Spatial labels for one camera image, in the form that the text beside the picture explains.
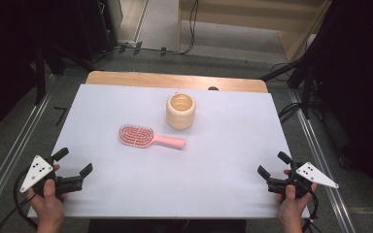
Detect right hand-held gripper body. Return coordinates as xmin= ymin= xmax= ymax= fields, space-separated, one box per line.
xmin=266 ymin=161 xmax=340 ymax=199

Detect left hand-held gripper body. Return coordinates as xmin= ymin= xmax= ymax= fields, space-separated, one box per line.
xmin=19 ymin=154 xmax=85 ymax=198

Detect pink hairbrush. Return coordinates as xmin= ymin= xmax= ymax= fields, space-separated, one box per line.
xmin=119 ymin=123 xmax=187 ymax=150

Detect beige ribbed wooden cup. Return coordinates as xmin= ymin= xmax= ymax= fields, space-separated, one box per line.
xmin=165 ymin=92 xmax=197 ymax=131

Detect person's left hand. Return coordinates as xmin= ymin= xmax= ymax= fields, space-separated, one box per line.
xmin=26 ymin=179 xmax=68 ymax=233

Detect person's right hand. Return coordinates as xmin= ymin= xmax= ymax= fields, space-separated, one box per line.
xmin=277 ymin=183 xmax=319 ymax=233

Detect white table sheet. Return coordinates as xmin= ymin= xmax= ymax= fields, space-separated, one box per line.
xmin=27 ymin=83 xmax=310 ymax=219

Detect black metal stand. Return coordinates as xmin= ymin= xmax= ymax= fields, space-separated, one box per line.
xmin=260 ymin=48 xmax=317 ymax=119
xmin=33 ymin=40 xmax=95 ymax=105

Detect dark equipment cabinet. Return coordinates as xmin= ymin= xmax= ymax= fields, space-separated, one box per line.
xmin=76 ymin=0 xmax=119 ymax=62

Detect metal floor rail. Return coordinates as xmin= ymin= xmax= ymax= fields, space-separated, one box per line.
xmin=0 ymin=76 xmax=56 ymax=227
xmin=288 ymin=88 xmax=357 ymax=233

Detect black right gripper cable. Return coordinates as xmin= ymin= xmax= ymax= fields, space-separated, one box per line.
xmin=301 ymin=183 xmax=322 ymax=233

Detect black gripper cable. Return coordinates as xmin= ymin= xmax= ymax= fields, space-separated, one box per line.
xmin=0 ymin=170 xmax=40 ymax=233
xmin=301 ymin=183 xmax=322 ymax=233

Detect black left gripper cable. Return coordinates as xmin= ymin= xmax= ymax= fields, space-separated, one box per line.
xmin=0 ymin=170 xmax=40 ymax=233

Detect black floor cables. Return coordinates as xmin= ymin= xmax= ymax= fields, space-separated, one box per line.
xmin=277 ymin=102 xmax=303 ymax=124

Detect black power cable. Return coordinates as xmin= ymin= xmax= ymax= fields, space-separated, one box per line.
xmin=122 ymin=0 xmax=200 ymax=55
xmin=122 ymin=0 xmax=199 ymax=55

